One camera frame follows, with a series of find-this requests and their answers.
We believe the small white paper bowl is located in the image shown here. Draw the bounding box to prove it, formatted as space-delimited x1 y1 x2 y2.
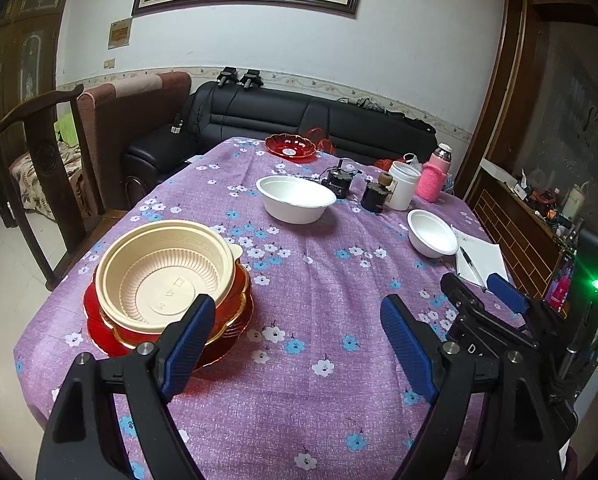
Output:
406 209 459 259

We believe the beige plastic bowl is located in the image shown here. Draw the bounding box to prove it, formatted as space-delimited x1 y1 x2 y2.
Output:
94 220 243 335

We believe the phone on round stand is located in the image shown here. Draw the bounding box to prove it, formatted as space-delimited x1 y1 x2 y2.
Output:
546 226 598 324

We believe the white lined notebook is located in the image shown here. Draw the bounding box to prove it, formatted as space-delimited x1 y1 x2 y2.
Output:
452 226 508 287

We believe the black ballpoint pen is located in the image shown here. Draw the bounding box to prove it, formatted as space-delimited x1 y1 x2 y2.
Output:
459 246 488 292

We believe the wooden sideboard with clutter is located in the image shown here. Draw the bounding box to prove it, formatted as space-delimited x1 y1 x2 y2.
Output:
466 168 584 301

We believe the purple floral tablecloth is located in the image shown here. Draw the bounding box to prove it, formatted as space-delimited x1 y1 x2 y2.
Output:
14 139 456 479

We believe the pink sleeved thermos bottle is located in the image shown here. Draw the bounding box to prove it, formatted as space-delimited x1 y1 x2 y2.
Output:
416 143 452 203

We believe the white plastic jar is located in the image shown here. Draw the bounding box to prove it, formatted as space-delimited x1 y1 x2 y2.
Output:
387 160 421 211

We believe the black bottle with cork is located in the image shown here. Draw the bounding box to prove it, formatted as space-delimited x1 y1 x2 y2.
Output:
361 172 393 214

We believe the dark wooden chair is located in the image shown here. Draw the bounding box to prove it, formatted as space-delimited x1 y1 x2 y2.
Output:
0 84 125 290

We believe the black metal device left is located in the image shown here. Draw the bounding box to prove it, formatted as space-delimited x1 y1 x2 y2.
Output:
321 159 360 200

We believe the deep white paper bowl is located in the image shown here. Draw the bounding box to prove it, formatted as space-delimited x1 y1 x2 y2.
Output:
257 176 337 226

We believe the black leather sofa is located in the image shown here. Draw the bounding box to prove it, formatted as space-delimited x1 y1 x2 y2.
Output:
122 82 438 205

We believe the far red glass dish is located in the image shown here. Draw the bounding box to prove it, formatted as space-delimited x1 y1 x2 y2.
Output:
264 133 316 162

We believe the dark wooden cabinet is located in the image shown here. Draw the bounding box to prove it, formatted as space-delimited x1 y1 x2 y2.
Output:
0 0 78 231

